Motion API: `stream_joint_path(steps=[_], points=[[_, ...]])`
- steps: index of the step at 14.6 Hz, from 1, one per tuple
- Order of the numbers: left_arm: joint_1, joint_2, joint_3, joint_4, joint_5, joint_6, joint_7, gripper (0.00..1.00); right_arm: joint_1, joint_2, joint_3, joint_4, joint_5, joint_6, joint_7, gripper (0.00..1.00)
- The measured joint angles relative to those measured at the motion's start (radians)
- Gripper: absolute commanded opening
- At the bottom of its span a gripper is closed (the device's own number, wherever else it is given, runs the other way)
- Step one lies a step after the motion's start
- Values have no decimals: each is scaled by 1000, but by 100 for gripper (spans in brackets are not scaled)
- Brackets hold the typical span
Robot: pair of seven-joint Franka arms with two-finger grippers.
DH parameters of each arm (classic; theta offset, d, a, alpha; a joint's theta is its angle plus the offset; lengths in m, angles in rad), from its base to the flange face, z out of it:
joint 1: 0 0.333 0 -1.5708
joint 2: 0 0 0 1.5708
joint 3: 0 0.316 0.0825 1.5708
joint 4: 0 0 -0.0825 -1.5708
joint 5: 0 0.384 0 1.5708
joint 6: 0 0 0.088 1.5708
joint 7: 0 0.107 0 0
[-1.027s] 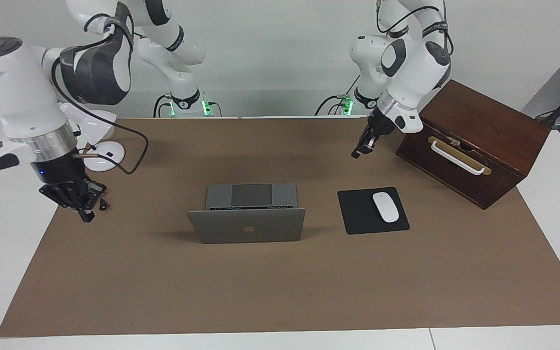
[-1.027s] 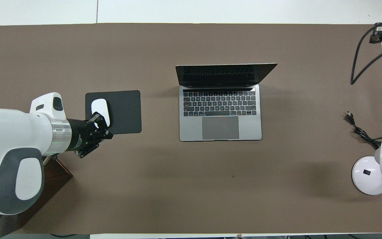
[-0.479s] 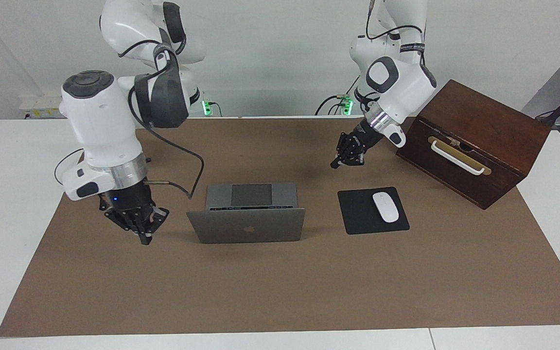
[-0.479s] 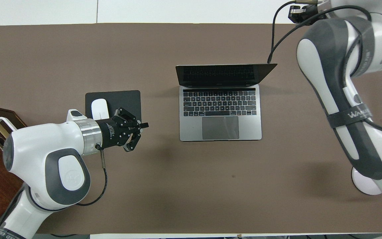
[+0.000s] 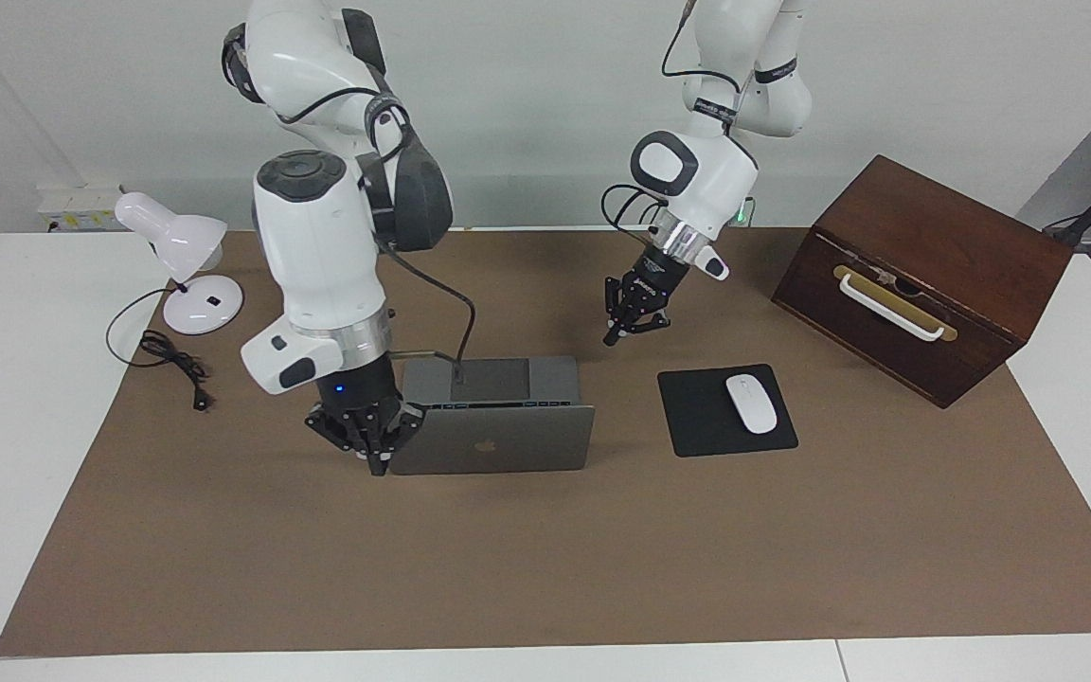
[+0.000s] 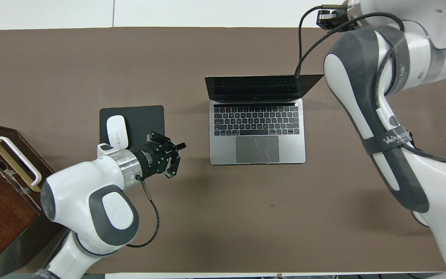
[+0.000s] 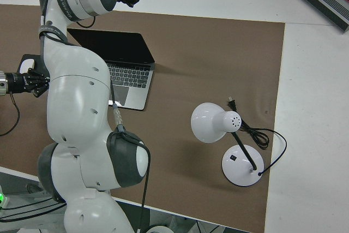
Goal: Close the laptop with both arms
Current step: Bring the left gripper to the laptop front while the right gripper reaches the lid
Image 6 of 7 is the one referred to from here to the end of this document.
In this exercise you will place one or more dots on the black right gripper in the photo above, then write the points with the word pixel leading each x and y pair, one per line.
pixel 328 19

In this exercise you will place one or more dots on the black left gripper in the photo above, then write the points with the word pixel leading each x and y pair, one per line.
pixel 149 161

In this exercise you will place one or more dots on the grey aluminium laptop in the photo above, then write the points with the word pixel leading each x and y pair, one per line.
pixel 258 131

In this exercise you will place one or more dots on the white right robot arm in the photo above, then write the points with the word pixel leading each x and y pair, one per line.
pixel 401 97

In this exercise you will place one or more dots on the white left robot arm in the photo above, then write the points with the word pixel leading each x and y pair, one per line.
pixel 91 201

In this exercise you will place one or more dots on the black mouse pad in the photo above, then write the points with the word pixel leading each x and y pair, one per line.
pixel 145 120

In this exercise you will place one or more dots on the white computer mouse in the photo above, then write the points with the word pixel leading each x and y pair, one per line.
pixel 116 130

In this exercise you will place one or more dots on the brown table mat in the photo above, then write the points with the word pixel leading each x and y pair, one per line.
pixel 91 66

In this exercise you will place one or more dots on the dark brown wooden box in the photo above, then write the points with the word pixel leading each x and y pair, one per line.
pixel 2 217

